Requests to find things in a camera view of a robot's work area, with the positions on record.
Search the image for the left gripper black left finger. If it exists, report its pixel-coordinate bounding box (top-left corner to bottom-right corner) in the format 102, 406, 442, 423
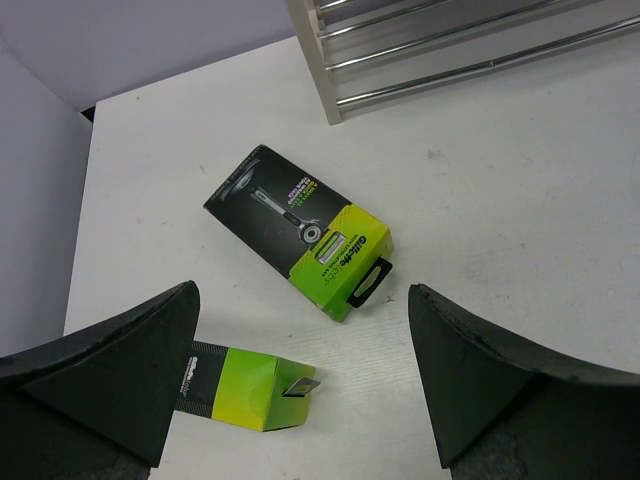
1, 281, 200, 479

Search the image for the black green Gillette Labs carton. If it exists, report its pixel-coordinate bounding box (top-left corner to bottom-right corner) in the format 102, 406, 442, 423
175, 341, 320, 432

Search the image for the green black Gillette Labs box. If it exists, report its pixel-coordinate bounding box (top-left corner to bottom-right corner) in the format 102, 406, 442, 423
204, 144, 393, 322

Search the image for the white chrome-bar shelf rack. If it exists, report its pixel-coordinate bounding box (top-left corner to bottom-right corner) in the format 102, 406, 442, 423
285, 1, 639, 125

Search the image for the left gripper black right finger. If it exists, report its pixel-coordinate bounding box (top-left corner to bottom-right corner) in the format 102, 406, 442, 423
408, 284, 639, 479

